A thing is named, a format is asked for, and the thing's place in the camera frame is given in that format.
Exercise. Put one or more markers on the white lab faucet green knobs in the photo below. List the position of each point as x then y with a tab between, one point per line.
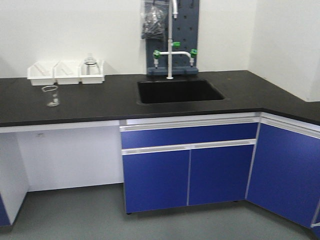
173	14

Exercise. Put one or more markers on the black lab sink basin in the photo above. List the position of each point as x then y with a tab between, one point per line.
177	91

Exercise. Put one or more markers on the clear glass beaker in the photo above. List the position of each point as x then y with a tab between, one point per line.
51	95

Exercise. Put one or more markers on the grey pegboard drying rack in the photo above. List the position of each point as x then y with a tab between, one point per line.
185	31

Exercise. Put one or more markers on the blue right cabinet door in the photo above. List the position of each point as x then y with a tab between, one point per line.
219	174

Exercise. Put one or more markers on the white storage bin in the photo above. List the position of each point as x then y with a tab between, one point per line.
96	76
66	72
41	73

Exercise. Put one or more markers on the blue corner cabinet door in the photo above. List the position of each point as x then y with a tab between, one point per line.
285	177

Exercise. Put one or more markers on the bag of black pegs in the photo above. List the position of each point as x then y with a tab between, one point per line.
154	16

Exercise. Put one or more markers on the blue drawer front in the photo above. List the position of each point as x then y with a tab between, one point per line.
188	135

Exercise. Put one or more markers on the white right storage bin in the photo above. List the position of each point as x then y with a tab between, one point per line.
96	76

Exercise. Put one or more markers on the white middle storage bin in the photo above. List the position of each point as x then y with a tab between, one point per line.
66	72

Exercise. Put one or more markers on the white left storage bin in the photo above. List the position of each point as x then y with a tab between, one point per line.
41	73

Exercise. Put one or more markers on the clear round glass flask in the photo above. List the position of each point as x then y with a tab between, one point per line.
89	61

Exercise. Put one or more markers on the blue left cabinet door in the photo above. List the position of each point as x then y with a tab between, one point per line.
154	181

